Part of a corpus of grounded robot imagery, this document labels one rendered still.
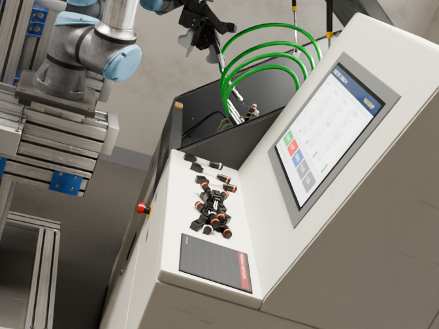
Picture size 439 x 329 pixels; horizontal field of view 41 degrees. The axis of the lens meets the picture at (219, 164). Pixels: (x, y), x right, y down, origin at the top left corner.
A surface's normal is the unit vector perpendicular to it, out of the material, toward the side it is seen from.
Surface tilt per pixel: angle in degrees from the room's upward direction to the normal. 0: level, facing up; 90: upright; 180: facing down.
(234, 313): 90
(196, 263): 0
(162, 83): 90
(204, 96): 90
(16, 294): 0
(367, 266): 90
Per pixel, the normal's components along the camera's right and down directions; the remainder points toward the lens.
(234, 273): 0.36, -0.88
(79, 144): 0.20, 0.41
